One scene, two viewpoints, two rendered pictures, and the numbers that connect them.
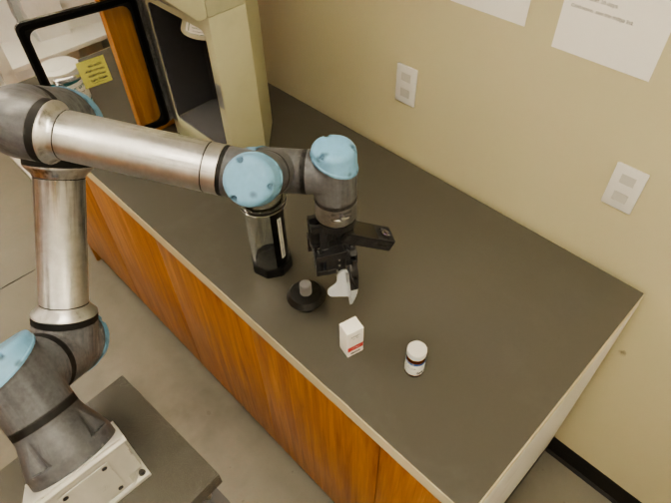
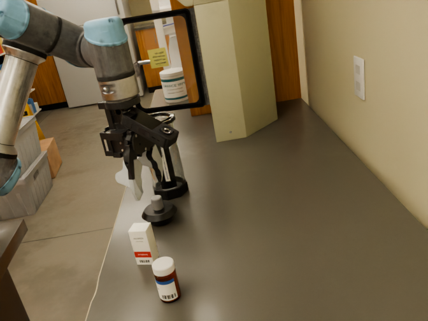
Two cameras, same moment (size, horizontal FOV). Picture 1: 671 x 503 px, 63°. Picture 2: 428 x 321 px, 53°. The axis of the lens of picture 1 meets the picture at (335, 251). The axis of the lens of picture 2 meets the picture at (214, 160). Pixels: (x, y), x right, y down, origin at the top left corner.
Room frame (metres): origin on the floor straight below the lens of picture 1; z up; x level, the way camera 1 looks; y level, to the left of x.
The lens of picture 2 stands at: (0.22, -0.71, 1.49)
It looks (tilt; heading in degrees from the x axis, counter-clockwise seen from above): 23 degrees down; 44
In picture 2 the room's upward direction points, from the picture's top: 10 degrees counter-clockwise
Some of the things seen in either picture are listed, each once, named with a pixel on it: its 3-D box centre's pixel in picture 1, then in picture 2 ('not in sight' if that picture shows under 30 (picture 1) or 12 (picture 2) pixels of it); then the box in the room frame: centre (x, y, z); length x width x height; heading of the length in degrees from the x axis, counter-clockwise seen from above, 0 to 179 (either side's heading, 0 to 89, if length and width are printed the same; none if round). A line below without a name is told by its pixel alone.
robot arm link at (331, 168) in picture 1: (333, 172); (108, 48); (0.71, 0.00, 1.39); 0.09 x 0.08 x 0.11; 82
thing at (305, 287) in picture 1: (306, 292); (158, 208); (0.79, 0.07, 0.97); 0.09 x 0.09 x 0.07
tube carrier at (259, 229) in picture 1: (267, 230); (162, 154); (0.91, 0.16, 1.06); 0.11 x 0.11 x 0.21
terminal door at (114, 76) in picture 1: (102, 79); (162, 64); (1.39, 0.63, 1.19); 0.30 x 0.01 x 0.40; 124
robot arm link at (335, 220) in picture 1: (336, 208); (118, 88); (0.71, 0.00, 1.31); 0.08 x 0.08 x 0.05
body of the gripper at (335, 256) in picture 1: (333, 240); (125, 126); (0.71, 0.00, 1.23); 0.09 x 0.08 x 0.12; 105
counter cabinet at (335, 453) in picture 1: (275, 273); not in sight; (1.29, 0.22, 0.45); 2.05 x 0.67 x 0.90; 44
